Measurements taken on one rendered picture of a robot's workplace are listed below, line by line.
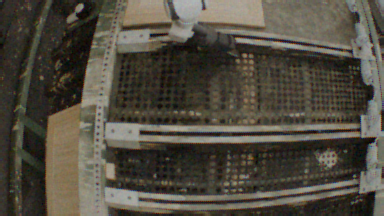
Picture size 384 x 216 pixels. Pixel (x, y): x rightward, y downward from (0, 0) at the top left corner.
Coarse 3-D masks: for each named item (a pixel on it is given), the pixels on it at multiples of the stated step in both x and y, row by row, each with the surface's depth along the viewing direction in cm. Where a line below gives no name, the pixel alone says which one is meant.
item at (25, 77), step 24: (48, 0) 312; (72, 48) 299; (24, 72) 289; (72, 72) 284; (168, 72) 315; (24, 96) 284; (48, 96) 299; (72, 96) 286; (168, 120) 304; (264, 120) 359; (264, 168) 349
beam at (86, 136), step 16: (112, 0) 259; (128, 0) 261; (112, 16) 254; (96, 32) 251; (112, 32) 250; (96, 48) 247; (96, 64) 244; (112, 64) 243; (96, 80) 240; (112, 80) 244; (96, 96) 237; (80, 112) 235; (80, 128) 232; (80, 144) 229; (80, 160) 226; (96, 160) 226; (80, 176) 223; (80, 192) 220; (80, 208) 217
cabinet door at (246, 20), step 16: (144, 0) 261; (160, 0) 260; (208, 0) 258; (224, 0) 258; (240, 0) 258; (256, 0) 258; (128, 16) 257; (144, 16) 256; (160, 16) 255; (208, 16) 254; (224, 16) 254; (240, 16) 253; (256, 16) 253
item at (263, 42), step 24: (120, 48) 247; (144, 48) 248; (168, 48) 248; (192, 48) 247; (240, 48) 245; (264, 48) 243; (288, 48) 240; (312, 48) 240; (336, 48) 241; (360, 48) 233
